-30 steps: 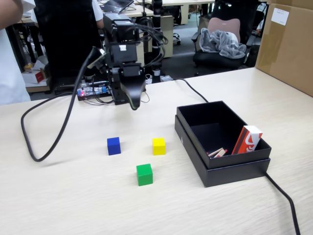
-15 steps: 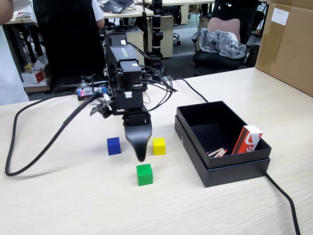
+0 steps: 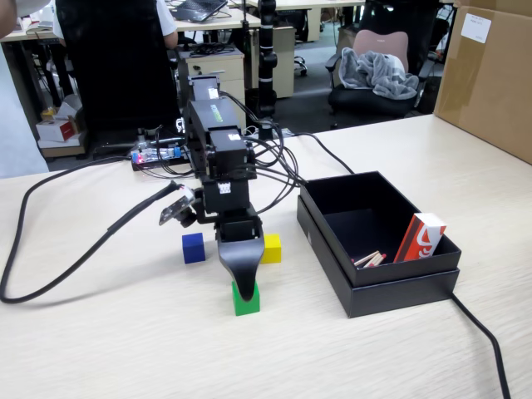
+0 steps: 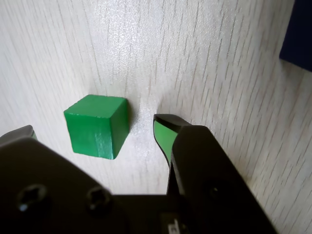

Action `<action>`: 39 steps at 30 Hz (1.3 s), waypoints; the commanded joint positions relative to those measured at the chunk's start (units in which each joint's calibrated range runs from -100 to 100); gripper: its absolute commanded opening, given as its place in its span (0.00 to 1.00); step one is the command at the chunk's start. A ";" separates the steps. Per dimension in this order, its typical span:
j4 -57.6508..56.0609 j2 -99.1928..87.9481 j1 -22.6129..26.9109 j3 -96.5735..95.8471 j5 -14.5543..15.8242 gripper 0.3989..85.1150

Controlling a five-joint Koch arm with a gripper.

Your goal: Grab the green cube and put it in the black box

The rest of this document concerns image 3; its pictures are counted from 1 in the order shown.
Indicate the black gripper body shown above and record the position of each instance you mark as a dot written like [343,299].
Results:
[239,226]

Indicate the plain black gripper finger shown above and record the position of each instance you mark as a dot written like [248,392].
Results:
[243,259]

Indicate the green cube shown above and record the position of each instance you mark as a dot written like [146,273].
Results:
[239,308]

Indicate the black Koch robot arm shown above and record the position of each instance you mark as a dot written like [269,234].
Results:
[208,124]

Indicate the yellow cube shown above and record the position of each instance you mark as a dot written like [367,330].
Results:
[273,249]

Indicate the blue cube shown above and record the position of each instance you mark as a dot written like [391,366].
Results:
[193,249]

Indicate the control board with red LED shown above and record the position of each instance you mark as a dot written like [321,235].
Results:
[158,154]

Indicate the black open box tray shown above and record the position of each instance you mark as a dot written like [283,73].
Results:
[357,195]

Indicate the wooden matchstick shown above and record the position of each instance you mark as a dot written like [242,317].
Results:
[372,261]
[365,257]
[380,258]

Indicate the black jointed pole white rings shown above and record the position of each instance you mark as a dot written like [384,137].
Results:
[266,99]

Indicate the beige drawer cabinet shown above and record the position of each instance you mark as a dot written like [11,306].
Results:
[228,70]

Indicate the black open box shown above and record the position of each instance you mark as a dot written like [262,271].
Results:
[399,297]

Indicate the thin black stand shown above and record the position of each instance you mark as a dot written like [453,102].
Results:
[246,62]

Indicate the beige side cabinet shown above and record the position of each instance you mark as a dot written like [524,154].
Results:
[284,62]

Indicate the red white matchbox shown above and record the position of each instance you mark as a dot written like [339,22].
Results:
[424,237]

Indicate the flat brown cardboard box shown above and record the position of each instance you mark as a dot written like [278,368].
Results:
[62,150]

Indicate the beige desk with laptop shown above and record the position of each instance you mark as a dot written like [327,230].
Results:
[232,23]

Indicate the large black office chair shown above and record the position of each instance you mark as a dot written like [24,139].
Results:
[116,62]

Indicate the grey blanket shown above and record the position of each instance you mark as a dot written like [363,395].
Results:
[374,70]

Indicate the white red carton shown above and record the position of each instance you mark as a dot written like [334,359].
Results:
[56,131]

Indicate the person in white shirt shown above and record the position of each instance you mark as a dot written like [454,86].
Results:
[166,21]

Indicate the black laptop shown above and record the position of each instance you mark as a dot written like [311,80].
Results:
[199,8]

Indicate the pink office chair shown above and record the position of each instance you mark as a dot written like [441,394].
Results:
[380,41]

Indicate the beige empty desk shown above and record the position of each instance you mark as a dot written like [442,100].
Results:
[316,4]

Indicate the blurred passing person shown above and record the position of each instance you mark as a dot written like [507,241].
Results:
[16,104]

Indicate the beige desk with books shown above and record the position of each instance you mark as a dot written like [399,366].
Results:
[41,36]

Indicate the large brown cardboard box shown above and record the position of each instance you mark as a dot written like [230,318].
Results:
[490,83]

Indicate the white label sticker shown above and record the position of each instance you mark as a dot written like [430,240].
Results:
[476,28]

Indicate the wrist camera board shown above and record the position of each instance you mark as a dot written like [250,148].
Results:
[176,208]

